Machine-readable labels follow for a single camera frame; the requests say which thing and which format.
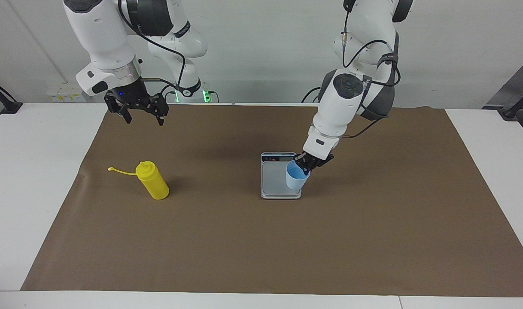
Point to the brown table mat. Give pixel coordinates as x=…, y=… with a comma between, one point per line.
x=244, y=240

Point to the light blue plastic cup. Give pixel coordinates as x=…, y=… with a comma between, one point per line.
x=296, y=182

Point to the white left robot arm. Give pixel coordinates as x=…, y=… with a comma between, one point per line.
x=343, y=98

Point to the silver digital kitchen scale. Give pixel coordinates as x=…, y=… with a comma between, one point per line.
x=274, y=180

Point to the yellow squeeze bottle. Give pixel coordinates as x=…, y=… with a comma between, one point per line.
x=156, y=184

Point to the black clamp stand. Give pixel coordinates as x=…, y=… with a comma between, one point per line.
x=510, y=112
x=10, y=107

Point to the white wall socket box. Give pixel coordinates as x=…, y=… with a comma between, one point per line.
x=66, y=95

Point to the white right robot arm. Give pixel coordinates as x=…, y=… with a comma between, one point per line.
x=102, y=38

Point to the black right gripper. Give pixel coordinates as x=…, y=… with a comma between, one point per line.
x=132, y=96

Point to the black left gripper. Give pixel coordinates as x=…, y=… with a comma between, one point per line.
x=316, y=162

